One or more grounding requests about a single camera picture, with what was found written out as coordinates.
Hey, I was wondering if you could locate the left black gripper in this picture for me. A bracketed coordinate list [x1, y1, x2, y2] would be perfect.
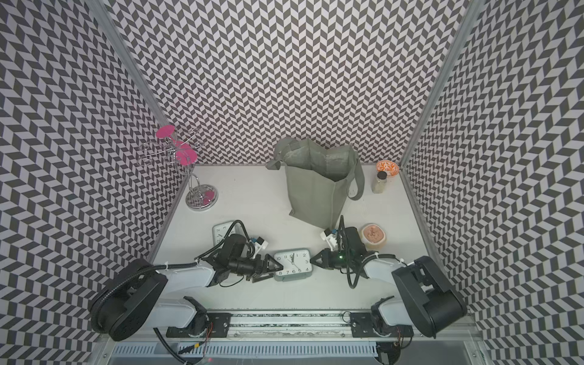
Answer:
[230, 254, 284, 284]

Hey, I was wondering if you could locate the grey-green large analog clock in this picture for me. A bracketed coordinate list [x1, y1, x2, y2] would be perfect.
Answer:
[274, 248, 313, 281]

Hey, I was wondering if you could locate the grey-green tall analog clock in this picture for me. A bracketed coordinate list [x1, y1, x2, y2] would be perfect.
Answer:
[211, 221, 234, 246]

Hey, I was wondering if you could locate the green canvas bag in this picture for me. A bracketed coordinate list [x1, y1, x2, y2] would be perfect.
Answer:
[266, 138, 365, 229]

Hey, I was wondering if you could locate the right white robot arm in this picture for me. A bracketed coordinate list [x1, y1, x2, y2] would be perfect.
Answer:
[310, 218, 468, 339]

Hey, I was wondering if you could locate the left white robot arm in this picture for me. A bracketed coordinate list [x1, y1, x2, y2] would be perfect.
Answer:
[88, 220, 284, 342]

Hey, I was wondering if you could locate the small glass bottle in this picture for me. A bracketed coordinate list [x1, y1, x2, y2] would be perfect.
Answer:
[372, 170, 388, 194]

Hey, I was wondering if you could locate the orange patterned bowl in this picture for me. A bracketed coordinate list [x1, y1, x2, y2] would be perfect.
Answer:
[376, 160, 399, 179]

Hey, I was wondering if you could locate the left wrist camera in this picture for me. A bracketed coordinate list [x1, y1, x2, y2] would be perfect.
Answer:
[251, 237, 269, 258]

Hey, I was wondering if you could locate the aluminium front rail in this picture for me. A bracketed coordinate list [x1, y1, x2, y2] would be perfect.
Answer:
[97, 309, 482, 343]

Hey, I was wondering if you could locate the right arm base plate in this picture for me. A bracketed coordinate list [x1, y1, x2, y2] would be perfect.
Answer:
[348, 312, 414, 339]

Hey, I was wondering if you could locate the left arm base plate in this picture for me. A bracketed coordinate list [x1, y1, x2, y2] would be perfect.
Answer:
[166, 312, 232, 339]

